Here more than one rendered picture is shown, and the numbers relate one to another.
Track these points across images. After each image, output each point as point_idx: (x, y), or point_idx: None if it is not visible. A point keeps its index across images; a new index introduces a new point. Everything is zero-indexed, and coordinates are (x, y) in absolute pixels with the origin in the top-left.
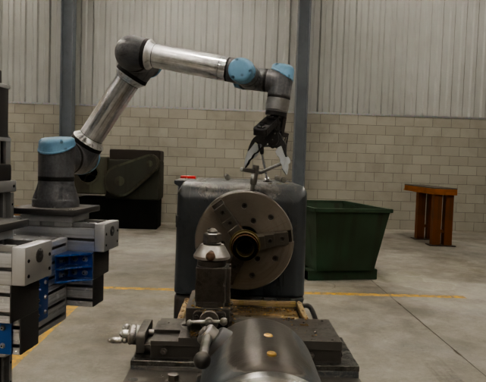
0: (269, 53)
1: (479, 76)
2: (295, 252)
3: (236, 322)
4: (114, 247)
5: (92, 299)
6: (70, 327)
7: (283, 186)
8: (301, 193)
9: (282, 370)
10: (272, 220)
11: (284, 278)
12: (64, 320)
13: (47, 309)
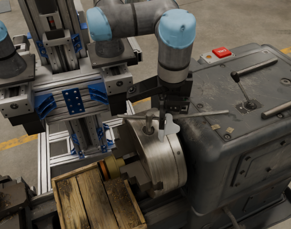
0: None
1: None
2: (196, 189)
3: (4, 221)
4: (125, 91)
5: (110, 112)
6: None
7: (204, 136)
8: (208, 157)
9: None
10: (145, 165)
11: (189, 193)
12: None
13: (83, 109)
